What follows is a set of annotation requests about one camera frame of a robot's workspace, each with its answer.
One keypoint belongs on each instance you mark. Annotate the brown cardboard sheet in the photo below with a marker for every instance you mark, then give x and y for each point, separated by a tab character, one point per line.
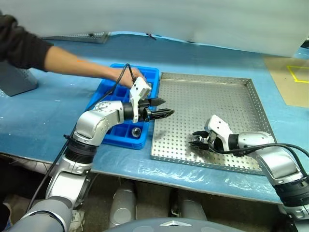
282	84

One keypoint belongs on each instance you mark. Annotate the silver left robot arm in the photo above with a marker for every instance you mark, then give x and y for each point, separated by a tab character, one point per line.
89	123

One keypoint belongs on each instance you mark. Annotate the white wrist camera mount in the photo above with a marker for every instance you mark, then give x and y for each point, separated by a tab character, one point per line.
218	124
141	87

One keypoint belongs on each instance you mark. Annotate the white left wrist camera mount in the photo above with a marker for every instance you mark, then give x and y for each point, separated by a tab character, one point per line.
141	87

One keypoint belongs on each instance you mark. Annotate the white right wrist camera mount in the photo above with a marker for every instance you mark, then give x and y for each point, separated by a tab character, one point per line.
218	124

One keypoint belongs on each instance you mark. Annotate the blue compartment tray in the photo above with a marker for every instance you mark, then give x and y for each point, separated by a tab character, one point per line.
120	132

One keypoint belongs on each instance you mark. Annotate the grey metal box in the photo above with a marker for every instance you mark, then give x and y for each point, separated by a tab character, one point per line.
17	79

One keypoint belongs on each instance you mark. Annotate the grey robot torso shell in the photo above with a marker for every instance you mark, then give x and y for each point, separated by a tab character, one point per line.
157	226

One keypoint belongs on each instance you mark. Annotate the grey rounded robot leg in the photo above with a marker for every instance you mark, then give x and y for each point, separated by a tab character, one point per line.
124	205
193	209

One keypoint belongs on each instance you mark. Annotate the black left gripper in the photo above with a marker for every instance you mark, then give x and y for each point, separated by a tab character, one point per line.
144	110

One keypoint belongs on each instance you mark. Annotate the small perforated steel tray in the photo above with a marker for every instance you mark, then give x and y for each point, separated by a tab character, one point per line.
79	37

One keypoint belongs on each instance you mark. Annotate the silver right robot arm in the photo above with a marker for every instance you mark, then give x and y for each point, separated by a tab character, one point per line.
277	159

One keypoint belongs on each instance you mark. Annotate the person's bare hand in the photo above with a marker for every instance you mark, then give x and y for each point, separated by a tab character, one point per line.
125	76

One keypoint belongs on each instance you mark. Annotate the person's black sleeve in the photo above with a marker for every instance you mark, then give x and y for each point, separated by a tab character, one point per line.
19	43

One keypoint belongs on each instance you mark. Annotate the blue table mat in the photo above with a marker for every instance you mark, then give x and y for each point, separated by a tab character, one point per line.
60	108

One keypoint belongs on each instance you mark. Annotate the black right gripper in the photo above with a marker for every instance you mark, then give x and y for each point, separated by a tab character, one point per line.
222	145

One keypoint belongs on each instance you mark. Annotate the person's bare forearm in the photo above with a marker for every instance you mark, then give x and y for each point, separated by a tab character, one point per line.
77	62

